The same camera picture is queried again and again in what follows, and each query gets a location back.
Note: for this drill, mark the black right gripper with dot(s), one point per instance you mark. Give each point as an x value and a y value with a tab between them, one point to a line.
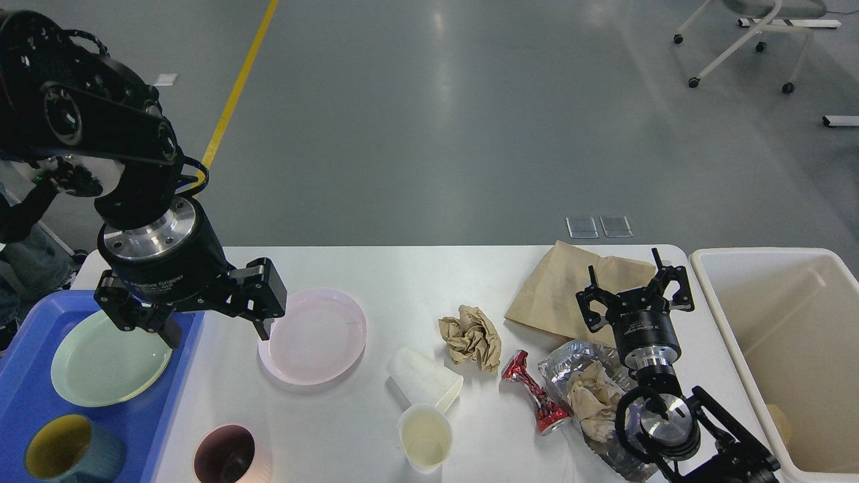
645	332

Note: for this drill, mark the white paper cup lying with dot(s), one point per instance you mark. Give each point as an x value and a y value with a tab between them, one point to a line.
423	380

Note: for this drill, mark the cream plastic bin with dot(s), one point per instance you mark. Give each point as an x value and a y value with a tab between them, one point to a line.
789	317

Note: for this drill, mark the clear floor plate right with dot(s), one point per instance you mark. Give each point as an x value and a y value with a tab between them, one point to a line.
616	226

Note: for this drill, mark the pink plate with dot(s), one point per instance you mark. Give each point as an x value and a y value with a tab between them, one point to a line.
320	336

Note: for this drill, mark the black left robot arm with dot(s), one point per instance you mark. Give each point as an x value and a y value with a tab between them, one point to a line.
60	99

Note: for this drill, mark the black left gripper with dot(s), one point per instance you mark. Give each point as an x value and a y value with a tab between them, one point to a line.
169	263

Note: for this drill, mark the crushed red can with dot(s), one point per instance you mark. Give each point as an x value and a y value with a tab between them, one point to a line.
548	415

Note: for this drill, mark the clear floor plate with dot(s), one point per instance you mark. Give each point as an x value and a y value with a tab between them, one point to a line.
616	226
582	227

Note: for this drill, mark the blue plastic tray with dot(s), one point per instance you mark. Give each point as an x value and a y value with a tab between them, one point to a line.
29	401

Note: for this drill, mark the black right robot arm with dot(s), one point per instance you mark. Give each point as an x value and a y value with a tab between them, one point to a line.
689	438

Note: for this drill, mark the clear floor plate left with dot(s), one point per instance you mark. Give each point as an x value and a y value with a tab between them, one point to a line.
582	227

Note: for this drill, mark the white bar on floor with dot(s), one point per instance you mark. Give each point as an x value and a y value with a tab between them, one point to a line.
832	120

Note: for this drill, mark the white office chair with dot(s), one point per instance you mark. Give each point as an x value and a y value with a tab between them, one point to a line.
773	16

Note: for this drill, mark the pink mug dark inside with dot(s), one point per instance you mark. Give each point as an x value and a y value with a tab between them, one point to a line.
231	453

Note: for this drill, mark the crumpled brown paper ball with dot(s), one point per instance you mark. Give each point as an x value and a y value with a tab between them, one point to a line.
471	336

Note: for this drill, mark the white paper cup upright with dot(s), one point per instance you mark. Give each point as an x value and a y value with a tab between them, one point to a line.
426	437

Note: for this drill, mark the crumpled tissue in bag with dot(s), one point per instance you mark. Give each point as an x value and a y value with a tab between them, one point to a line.
594	397

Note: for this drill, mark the teal mug yellow inside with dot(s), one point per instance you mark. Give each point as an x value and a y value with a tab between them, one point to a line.
73	448

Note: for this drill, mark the light green plate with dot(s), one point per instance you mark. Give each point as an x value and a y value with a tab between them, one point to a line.
98	365

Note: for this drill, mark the person in jeans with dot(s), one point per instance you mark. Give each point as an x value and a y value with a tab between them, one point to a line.
34	261

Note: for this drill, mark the flat brown paper bag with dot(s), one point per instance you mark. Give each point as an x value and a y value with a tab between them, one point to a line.
547	300

